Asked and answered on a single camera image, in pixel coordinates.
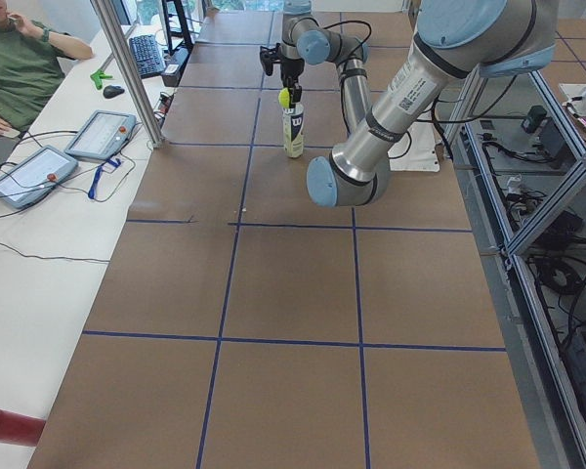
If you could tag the yellow-green tennis ball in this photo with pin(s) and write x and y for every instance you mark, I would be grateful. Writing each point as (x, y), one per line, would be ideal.
(284, 98)

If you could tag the person in green shirt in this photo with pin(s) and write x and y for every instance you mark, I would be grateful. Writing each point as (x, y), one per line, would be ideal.
(30, 72)

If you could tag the red cylinder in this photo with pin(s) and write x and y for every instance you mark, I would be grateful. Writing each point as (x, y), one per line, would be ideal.
(20, 430)

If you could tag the black computer keyboard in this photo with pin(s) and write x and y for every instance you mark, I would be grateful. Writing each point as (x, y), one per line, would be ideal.
(147, 56)

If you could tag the teach pendant tablet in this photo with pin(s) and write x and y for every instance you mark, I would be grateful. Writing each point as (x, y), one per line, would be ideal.
(102, 136)
(32, 179)

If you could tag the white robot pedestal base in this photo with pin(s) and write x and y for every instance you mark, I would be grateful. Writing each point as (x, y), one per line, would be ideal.
(416, 151)

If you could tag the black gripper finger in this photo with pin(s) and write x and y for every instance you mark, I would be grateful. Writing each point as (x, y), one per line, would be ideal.
(294, 94)

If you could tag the near teach pendant tablet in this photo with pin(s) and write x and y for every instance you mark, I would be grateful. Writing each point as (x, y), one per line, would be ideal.
(32, 179)

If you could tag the aluminium frame post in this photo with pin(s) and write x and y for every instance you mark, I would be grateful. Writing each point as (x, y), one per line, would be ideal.
(119, 48)

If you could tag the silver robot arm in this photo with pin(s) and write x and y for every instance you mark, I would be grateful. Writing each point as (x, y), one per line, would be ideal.
(451, 38)

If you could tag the far teach pendant tablet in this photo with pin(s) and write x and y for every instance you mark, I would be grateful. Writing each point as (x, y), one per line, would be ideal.
(102, 136)

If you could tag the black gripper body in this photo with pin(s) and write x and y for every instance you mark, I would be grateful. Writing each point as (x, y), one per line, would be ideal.
(291, 68)

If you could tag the green plastic tool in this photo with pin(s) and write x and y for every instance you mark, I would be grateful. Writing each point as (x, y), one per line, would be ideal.
(98, 78)

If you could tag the white side table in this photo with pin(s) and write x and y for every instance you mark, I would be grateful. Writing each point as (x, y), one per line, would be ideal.
(53, 255)

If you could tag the white tennis ball can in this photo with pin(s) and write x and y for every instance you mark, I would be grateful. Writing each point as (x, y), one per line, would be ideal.
(293, 130)

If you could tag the black computer mouse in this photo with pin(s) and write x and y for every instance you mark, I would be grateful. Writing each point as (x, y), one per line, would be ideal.
(112, 91)

